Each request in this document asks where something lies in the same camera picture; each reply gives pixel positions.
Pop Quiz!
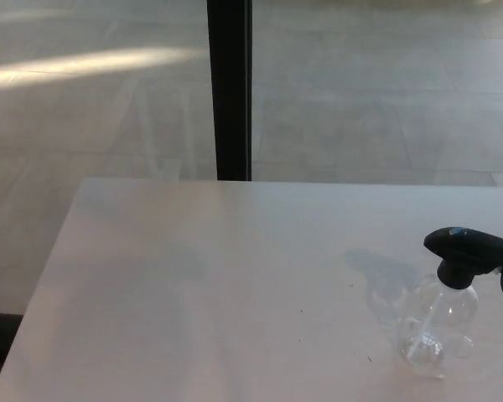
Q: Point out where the clear plastic spray bottle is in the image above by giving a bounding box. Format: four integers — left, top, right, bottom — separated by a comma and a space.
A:
396, 271, 480, 370

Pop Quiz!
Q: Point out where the black window frame post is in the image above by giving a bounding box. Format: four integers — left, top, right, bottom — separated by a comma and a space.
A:
206, 0, 253, 182

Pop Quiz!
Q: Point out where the black trigger sprayer lid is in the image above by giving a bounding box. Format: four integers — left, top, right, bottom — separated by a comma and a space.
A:
404, 227, 503, 360

